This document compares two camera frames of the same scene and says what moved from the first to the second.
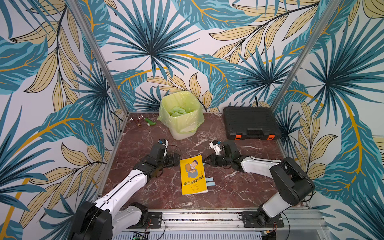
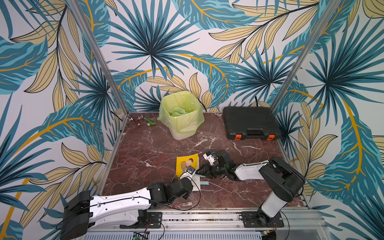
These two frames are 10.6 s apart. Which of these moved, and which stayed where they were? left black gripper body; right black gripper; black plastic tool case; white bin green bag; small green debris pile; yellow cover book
Moved: right black gripper; yellow cover book; left black gripper body
Stayed: small green debris pile; white bin green bag; black plastic tool case
